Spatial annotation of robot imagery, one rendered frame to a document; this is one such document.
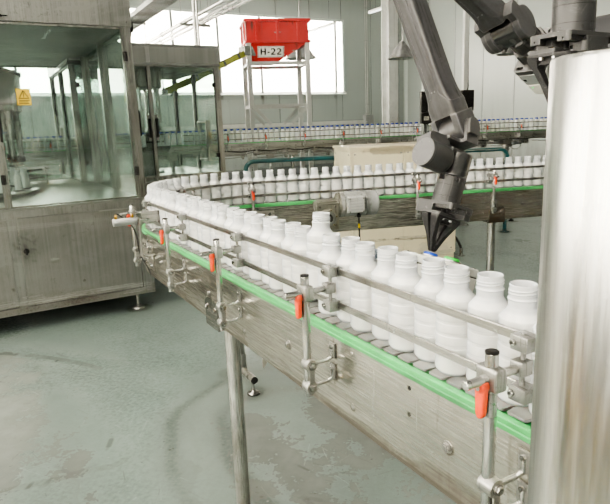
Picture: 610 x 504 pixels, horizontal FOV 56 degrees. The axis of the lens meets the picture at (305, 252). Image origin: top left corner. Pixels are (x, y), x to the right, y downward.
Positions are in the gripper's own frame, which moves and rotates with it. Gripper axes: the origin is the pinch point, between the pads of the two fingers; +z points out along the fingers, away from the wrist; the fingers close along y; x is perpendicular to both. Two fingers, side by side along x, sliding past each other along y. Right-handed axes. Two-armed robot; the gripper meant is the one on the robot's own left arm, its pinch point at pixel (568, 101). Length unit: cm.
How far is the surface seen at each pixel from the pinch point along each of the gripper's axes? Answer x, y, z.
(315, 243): 45, -16, 26
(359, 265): 28.6, -17.1, 27.1
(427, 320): 10.6, -16.9, 32.7
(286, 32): 655, 310, -129
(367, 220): 195, 105, 51
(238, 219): 86, -16, 25
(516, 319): -6.5, -17.1, 27.8
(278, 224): 63, -16, 24
